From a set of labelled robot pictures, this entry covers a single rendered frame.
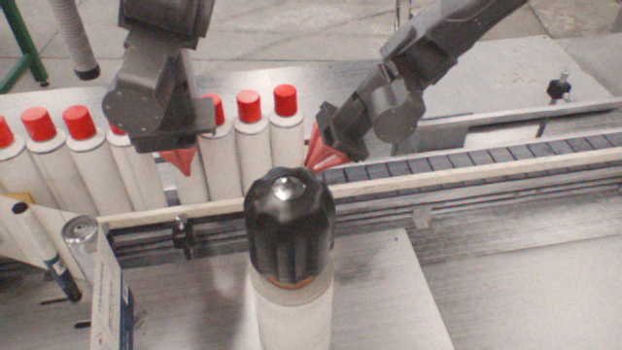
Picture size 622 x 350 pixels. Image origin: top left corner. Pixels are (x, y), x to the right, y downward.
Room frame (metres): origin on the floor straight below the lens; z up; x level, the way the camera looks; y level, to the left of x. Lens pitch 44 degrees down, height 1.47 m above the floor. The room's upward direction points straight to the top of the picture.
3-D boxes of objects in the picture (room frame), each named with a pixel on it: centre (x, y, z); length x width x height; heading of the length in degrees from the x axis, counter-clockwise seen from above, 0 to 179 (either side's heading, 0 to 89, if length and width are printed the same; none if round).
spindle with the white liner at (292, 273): (0.28, 0.02, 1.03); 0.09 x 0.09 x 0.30
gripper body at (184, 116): (0.48, 0.17, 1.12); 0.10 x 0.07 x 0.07; 100
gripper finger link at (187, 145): (0.48, 0.18, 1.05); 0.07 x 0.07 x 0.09; 10
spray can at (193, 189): (0.54, 0.19, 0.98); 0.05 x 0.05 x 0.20
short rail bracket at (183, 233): (0.45, 0.19, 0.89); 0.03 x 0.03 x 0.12; 11
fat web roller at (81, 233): (0.33, 0.25, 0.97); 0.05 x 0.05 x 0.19
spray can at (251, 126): (0.55, 0.09, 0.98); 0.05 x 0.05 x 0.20
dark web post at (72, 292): (0.36, 0.32, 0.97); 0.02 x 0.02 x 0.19
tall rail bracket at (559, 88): (0.73, -0.46, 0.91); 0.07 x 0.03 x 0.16; 11
